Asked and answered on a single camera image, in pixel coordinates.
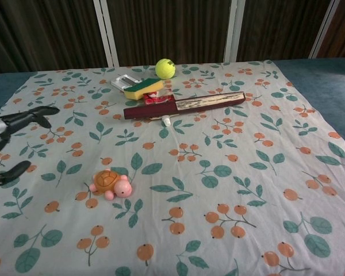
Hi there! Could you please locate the white double frame post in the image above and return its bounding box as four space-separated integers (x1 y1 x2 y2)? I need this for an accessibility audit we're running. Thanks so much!
93 0 120 68
224 0 247 63

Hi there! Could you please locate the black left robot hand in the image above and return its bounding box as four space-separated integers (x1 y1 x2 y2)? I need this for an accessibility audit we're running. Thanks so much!
0 105 61 188

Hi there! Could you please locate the orange and pink turtle toy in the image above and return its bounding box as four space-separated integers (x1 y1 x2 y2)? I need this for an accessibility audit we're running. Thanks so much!
88 169 133 201

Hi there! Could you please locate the yellow and green sponge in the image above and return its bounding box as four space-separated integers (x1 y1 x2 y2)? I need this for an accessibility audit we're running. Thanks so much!
124 78 164 101

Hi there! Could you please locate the yellow tennis ball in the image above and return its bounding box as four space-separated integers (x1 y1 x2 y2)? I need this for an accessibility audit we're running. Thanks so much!
155 58 177 80

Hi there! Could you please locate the white slanted frame post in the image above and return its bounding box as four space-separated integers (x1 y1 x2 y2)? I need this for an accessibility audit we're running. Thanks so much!
308 0 344 60

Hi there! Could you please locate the red and white packet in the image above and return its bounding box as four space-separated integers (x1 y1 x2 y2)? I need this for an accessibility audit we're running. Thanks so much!
143 88 177 107

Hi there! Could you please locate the long dark red box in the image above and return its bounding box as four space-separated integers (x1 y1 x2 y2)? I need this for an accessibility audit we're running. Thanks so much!
123 91 247 121

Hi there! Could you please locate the floral leaf and berry tablecloth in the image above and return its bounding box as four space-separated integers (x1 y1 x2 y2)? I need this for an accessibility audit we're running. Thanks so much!
0 59 345 276

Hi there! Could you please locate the white plastic tray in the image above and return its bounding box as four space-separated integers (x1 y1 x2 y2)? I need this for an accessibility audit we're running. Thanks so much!
110 74 140 94

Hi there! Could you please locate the dark brown curtain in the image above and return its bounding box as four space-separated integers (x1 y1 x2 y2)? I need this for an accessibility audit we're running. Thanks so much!
0 0 345 77

